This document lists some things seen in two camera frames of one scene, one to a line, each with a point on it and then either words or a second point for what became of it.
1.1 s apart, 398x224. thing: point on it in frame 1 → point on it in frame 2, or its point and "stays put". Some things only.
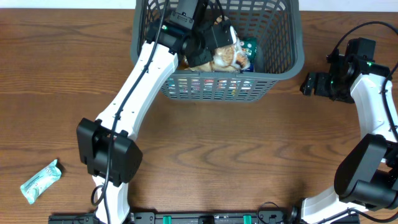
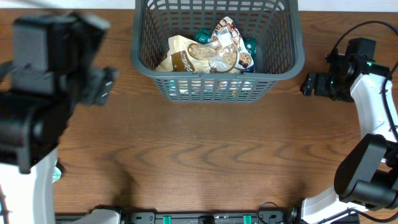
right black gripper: x=310 y=84 stays put
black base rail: x=200 y=218 stays put
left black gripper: x=202 y=57 → x=101 y=88
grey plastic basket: x=273 y=27 stays put
